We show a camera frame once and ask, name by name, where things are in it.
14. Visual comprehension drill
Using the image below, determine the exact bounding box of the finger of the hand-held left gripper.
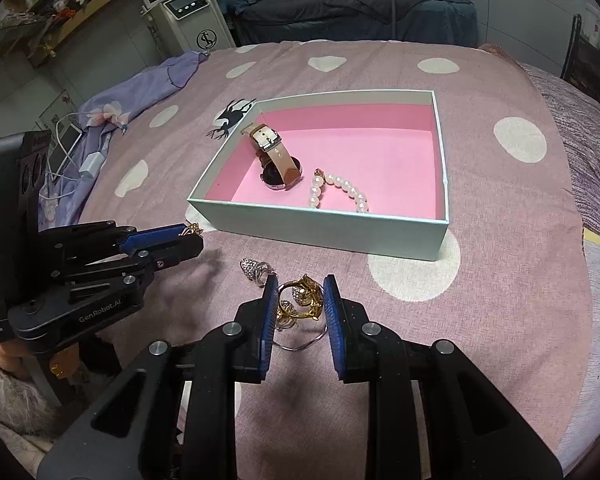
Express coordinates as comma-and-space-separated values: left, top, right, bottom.
39, 219, 192, 262
55, 236, 205, 292

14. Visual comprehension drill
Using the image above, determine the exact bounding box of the pale patterned quilt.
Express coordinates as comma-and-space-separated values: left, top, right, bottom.
555, 227, 600, 472

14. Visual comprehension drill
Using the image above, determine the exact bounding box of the person's left hand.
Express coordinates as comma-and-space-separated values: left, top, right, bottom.
0, 342, 83, 378

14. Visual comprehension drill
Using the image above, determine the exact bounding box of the white beauty machine with screen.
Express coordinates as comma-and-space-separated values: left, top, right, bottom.
134, 0, 237, 57

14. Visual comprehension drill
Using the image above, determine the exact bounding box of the pink polka dot blanket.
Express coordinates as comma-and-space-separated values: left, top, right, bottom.
40, 40, 597, 480

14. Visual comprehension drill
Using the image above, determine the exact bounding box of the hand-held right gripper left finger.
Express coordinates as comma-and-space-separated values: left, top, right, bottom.
36, 275, 281, 480

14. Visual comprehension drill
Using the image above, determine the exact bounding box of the dark blue covered bed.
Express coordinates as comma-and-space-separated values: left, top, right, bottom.
219, 0, 481, 49

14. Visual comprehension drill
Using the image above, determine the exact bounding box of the white smartphone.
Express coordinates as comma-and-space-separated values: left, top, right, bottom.
47, 124, 84, 174

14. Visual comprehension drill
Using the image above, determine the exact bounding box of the silver rhinestone ring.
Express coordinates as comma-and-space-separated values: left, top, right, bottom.
240, 257, 276, 287

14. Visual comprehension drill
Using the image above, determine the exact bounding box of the brown strap wristwatch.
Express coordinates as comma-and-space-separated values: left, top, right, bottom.
243, 122, 305, 192

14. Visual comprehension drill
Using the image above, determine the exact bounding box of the purple floral cloth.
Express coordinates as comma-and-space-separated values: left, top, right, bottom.
37, 51, 212, 226

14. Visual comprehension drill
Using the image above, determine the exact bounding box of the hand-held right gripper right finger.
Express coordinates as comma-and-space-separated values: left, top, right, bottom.
322, 274, 567, 480

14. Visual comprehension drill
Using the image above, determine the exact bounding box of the gold ring jewelry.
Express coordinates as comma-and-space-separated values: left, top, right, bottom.
276, 274, 327, 332

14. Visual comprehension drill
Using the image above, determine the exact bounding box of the person's left forearm fluffy sleeve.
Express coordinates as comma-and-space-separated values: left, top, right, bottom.
0, 345, 63, 448

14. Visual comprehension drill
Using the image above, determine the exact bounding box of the purple grey knit blanket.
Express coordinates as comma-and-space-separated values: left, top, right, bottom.
515, 62, 600, 252

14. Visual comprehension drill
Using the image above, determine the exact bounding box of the pearl bracelet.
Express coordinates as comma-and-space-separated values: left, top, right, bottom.
307, 170, 371, 215

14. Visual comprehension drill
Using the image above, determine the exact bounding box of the white charging cable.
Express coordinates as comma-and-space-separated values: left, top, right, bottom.
39, 110, 103, 197

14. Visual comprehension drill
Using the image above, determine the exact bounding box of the light blue box pink lining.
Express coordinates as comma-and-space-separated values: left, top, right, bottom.
186, 89, 451, 262

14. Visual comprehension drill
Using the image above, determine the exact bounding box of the wooden wall shelf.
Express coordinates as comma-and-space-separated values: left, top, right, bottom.
0, 0, 147, 69

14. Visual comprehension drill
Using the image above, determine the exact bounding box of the thin silver bangle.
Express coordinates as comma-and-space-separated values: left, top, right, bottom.
272, 327, 328, 352

